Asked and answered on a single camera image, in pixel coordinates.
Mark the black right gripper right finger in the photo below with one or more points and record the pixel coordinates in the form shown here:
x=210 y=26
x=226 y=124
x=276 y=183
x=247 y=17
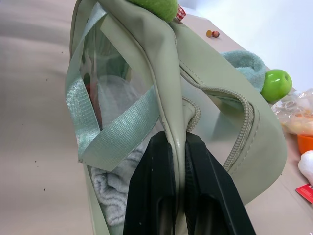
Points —
x=212 y=191

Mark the teal terry towel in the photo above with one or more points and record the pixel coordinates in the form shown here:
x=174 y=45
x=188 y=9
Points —
x=247 y=64

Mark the red card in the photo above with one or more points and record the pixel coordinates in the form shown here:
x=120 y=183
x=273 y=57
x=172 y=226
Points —
x=305 y=192

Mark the white folded towel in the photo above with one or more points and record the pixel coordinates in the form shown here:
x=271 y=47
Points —
x=115 y=191

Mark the small orange red toy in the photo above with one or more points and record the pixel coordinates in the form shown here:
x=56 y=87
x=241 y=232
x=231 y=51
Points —
x=213 y=33

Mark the white plush item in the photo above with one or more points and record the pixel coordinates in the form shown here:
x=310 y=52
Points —
x=306 y=165

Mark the green toy apple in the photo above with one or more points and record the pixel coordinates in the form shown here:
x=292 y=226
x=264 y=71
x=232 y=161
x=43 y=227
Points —
x=276 y=85

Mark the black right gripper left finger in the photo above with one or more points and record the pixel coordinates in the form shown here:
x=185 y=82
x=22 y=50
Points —
x=149 y=186

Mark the clear plastic bag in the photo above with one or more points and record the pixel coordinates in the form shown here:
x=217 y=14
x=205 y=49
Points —
x=297 y=110

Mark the orange plastic cup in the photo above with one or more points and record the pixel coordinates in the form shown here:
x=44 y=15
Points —
x=305 y=144

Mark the green pouch with clear panel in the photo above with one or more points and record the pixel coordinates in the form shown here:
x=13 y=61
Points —
x=220 y=61

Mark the red item inside pouch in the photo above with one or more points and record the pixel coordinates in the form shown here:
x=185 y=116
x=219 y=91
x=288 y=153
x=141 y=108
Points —
x=91 y=90

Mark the red white checkered ribbon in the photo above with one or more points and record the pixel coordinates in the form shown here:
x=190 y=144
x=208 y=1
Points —
x=181 y=13

